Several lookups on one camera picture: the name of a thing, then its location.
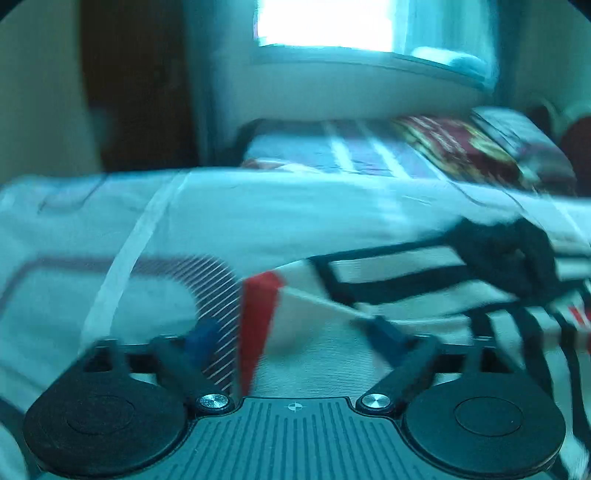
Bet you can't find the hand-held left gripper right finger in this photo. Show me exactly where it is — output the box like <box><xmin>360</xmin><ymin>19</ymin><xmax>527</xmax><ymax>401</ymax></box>
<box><xmin>355</xmin><ymin>315</ymin><xmax>500</xmax><ymax>415</ymax></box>

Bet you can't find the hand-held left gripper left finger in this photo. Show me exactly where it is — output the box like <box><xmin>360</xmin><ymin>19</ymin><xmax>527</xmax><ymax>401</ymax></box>
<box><xmin>81</xmin><ymin>318</ymin><xmax>236</xmax><ymax>415</ymax></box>

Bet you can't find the striped knit sweater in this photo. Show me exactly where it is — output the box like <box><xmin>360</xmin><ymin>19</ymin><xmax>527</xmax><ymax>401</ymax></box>
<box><xmin>235</xmin><ymin>216</ymin><xmax>591</xmax><ymax>480</ymax></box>

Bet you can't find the white patterned bed sheet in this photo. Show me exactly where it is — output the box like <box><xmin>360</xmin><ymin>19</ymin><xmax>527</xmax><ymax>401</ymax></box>
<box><xmin>0</xmin><ymin>168</ymin><xmax>591</xmax><ymax>480</ymax></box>

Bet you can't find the purple striped bed sheet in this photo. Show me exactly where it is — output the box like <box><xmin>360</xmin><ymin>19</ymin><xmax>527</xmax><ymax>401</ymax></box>
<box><xmin>239</xmin><ymin>117</ymin><xmax>444</xmax><ymax>179</ymax></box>

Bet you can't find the folded red patterned blanket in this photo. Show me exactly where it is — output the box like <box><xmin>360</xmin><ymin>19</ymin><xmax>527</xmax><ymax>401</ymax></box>
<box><xmin>392</xmin><ymin>113</ymin><xmax>532</xmax><ymax>191</ymax></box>

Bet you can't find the grey striped pillow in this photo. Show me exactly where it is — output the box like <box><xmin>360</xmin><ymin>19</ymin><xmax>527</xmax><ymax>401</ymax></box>
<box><xmin>471</xmin><ymin>106</ymin><xmax>578</xmax><ymax>185</ymax></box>

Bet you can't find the dark wooden wardrobe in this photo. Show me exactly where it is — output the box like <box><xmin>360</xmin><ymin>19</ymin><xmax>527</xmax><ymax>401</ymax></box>
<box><xmin>81</xmin><ymin>0</ymin><xmax>200</xmax><ymax>174</ymax></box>

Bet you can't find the heart-shaped dark red headboard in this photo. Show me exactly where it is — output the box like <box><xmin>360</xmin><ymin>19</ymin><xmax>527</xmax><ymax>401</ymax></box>
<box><xmin>526</xmin><ymin>99</ymin><xmax>591</xmax><ymax>195</ymax></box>

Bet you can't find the light folded cloth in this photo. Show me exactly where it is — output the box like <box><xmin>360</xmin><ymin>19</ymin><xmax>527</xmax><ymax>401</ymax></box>
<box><xmin>410</xmin><ymin>45</ymin><xmax>491</xmax><ymax>83</ymax></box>

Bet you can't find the window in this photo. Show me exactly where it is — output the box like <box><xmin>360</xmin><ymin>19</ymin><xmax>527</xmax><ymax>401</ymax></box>
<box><xmin>252</xmin><ymin>0</ymin><xmax>500</xmax><ymax>88</ymax></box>

